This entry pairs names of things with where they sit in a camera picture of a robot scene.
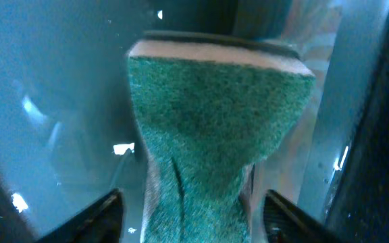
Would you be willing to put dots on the black plastic tray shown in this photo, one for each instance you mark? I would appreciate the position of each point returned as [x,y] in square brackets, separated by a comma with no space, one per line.
[68,133]

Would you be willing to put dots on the green scrubbing sponge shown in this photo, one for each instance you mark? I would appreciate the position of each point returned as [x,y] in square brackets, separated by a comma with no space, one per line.
[208,108]

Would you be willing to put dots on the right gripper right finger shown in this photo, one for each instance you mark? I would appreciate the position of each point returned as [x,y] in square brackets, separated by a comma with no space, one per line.
[284,222]

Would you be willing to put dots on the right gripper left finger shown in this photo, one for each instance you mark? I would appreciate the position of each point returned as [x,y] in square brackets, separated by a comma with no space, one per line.
[100,222]

